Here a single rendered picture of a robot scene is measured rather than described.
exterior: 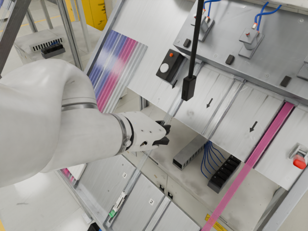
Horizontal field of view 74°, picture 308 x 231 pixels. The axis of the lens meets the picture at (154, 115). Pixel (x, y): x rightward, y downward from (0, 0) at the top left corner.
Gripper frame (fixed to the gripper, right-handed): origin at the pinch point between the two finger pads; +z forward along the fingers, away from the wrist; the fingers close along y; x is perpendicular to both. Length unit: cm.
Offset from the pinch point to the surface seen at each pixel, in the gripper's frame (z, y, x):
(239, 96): 3.6, -12.9, -15.8
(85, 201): -6.3, 9.8, 32.2
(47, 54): 32, 128, 18
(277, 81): -1.6, -18.6, -21.4
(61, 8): 24, 109, -16
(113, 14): 3.6, 36.4, -22.2
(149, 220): -3.1, -9.9, 21.6
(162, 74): -1.5, 5.1, -12.9
